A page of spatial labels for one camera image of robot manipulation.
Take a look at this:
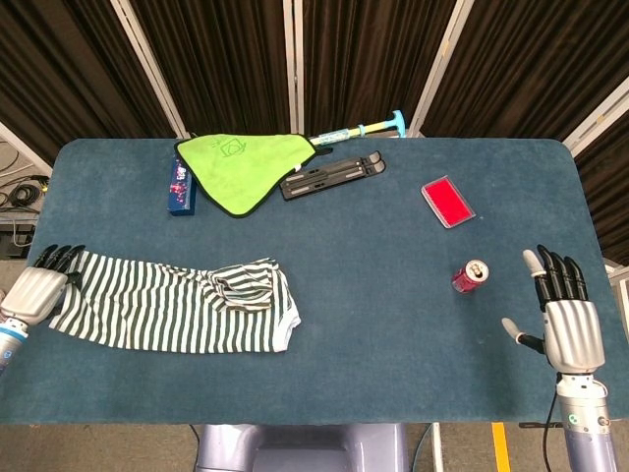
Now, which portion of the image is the black floor box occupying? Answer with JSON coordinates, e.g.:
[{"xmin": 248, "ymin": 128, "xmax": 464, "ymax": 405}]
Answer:
[{"xmin": 0, "ymin": 220, "xmax": 36, "ymax": 260}]

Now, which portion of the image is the red soda can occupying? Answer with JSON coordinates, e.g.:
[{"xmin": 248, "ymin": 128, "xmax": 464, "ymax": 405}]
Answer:
[{"xmin": 451, "ymin": 259, "xmax": 491, "ymax": 295}]

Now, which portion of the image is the green microfiber cloth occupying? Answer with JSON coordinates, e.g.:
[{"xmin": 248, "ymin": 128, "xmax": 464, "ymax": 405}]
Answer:
[{"xmin": 175, "ymin": 132, "xmax": 318, "ymax": 218}]

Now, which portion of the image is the black folding stand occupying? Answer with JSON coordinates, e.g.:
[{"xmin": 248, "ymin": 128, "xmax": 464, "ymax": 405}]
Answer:
[{"xmin": 279, "ymin": 150, "xmax": 388, "ymax": 202}]

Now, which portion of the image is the grey robot torso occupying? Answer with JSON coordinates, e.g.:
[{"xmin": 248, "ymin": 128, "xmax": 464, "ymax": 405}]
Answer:
[{"xmin": 195, "ymin": 422, "xmax": 409, "ymax": 472}]

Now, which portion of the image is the red ink pad case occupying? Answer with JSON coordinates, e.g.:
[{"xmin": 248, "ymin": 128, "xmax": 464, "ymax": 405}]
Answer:
[{"xmin": 421, "ymin": 174, "xmax": 477, "ymax": 230}]

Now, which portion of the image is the blue printed carton box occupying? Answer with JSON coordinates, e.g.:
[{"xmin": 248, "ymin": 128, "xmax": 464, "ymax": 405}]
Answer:
[{"xmin": 166, "ymin": 154, "xmax": 198, "ymax": 217}]

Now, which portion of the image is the white table leg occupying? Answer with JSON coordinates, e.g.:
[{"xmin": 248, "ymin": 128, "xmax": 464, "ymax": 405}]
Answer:
[{"xmin": 430, "ymin": 422, "xmax": 446, "ymax": 472}]

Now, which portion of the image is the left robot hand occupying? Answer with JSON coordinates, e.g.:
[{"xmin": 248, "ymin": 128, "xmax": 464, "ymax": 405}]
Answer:
[{"xmin": 0, "ymin": 244, "xmax": 86, "ymax": 326}]

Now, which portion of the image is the blue floor cable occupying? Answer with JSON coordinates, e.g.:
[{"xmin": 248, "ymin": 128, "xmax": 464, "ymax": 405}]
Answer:
[{"xmin": 411, "ymin": 423, "xmax": 433, "ymax": 472}]

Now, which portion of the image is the blue green toy pump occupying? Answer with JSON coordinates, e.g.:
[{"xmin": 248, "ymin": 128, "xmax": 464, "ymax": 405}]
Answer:
[{"xmin": 308, "ymin": 109, "xmax": 409, "ymax": 148}]

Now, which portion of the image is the white frame foot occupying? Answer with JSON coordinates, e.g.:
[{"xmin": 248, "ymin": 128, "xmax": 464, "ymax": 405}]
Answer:
[{"xmin": 606, "ymin": 265, "xmax": 629, "ymax": 301}]

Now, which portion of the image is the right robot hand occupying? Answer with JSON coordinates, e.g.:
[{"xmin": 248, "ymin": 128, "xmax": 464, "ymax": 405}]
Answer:
[{"xmin": 500, "ymin": 244, "xmax": 606, "ymax": 373}]

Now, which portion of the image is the white screen frame post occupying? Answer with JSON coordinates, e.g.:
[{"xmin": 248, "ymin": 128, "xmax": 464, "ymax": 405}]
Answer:
[
  {"xmin": 0, "ymin": 120, "xmax": 54, "ymax": 178},
  {"xmin": 110, "ymin": 0, "xmax": 192, "ymax": 141},
  {"xmin": 282, "ymin": 0, "xmax": 306, "ymax": 135},
  {"xmin": 562, "ymin": 90, "xmax": 629, "ymax": 158},
  {"xmin": 407, "ymin": 0, "xmax": 476, "ymax": 139}
]

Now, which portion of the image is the black floor cable bundle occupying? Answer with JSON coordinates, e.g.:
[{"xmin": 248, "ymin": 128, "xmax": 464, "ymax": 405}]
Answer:
[{"xmin": 0, "ymin": 174, "xmax": 50, "ymax": 212}]

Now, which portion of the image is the green white striped T-shirt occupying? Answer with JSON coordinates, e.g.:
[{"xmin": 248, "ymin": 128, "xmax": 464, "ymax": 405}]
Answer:
[{"xmin": 48, "ymin": 249, "xmax": 302, "ymax": 355}]

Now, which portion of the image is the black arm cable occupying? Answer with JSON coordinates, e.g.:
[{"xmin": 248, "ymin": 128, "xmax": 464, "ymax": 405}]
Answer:
[{"xmin": 540, "ymin": 387, "xmax": 561, "ymax": 472}]

